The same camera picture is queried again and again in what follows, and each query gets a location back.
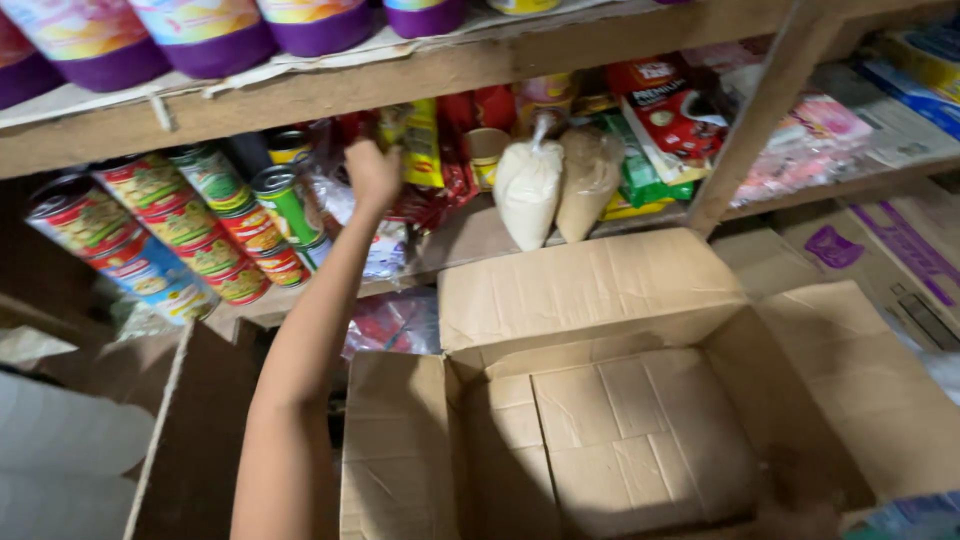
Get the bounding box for person's left hand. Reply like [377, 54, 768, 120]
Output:
[343, 138, 404, 217]

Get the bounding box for yellow snack packet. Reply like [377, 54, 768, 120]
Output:
[377, 98, 447, 189]

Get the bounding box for bunch of red sachets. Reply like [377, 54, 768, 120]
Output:
[333, 84, 520, 231]

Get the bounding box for clear plastic bag of sachets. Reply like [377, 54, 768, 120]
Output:
[303, 161, 411, 283]

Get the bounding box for small jar with tan lid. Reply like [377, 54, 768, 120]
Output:
[463, 127, 513, 193]

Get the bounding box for yellow labelled tin can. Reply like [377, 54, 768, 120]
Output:
[267, 129, 315, 167]

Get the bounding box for wooden shelf rack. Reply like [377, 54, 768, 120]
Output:
[0, 0, 960, 354]

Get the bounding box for green tin can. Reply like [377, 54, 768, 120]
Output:
[251, 165, 334, 271]

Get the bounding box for white powder plastic bag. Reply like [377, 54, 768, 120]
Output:
[492, 112, 566, 252]

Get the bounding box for red packets in plastic wrap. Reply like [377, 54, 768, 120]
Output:
[341, 288, 442, 362]

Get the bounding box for brown powder plastic bag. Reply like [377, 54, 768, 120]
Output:
[555, 126, 624, 244]

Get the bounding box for row of purple-based containers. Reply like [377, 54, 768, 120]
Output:
[0, 0, 699, 111]

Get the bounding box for stack of red-green labelled cans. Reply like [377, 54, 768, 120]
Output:
[24, 142, 312, 327]

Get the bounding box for flat yellow packet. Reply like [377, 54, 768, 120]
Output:
[599, 190, 678, 223]

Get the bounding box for green packet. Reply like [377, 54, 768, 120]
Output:
[598, 112, 696, 210]

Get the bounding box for red and white packet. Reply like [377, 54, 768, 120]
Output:
[606, 54, 730, 186]

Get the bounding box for dark brown cardboard carton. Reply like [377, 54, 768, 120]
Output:
[122, 318, 265, 540]

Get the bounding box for open brown cardboard box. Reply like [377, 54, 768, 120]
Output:
[339, 227, 960, 540]

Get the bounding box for heap of pink packets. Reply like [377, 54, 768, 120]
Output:
[731, 92, 876, 209]

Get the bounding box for white sack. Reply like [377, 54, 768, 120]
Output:
[0, 366, 156, 540]

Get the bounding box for grey paper shelf liner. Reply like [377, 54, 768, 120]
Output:
[810, 63, 960, 171]

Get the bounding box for cardboard carton with purple print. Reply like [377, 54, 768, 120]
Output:
[772, 177, 960, 354]

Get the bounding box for blue and yellow carton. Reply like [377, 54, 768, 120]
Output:
[855, 26, 960, 141]

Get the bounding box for blue plastic packet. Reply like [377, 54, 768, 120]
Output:
[843, 490, 960, 540]

